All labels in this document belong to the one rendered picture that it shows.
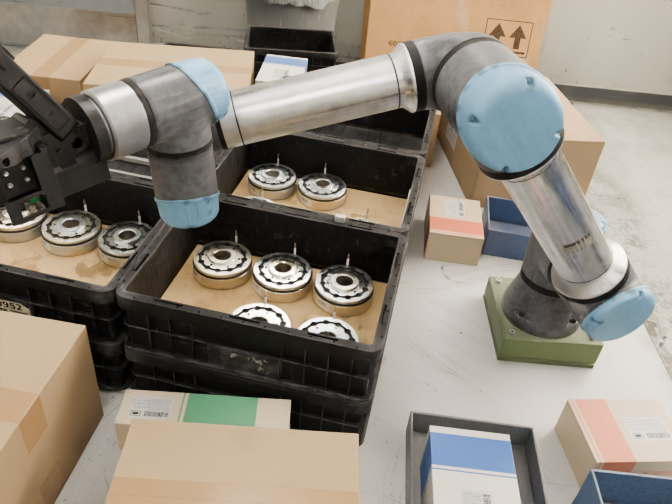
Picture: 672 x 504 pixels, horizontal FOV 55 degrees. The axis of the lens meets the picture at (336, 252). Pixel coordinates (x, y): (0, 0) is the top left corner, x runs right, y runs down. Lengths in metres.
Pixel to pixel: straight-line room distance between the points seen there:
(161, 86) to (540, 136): 0.43
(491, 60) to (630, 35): 3.66
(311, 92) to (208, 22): 3.38
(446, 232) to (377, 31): 2.59
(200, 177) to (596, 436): 0.72
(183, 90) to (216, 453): 0.45
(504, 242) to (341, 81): 0.74
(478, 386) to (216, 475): 0.55
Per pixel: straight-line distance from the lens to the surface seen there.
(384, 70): 0.88
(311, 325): 1.02
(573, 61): 4.40
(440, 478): 0.95
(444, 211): 1.50
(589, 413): 1.14
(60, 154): 0.69
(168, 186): 0.77
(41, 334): 0.99
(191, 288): 1.13
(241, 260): 1.14
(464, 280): 1.43
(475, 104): 0.77
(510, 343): 1.24
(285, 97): 0.87
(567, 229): 0.94
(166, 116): 0.71
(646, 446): 1.14
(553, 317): 1.24
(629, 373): 1.36
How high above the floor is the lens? 1.56
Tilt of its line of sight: 37 degrees down
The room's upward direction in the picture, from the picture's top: 6 degrees clockwise
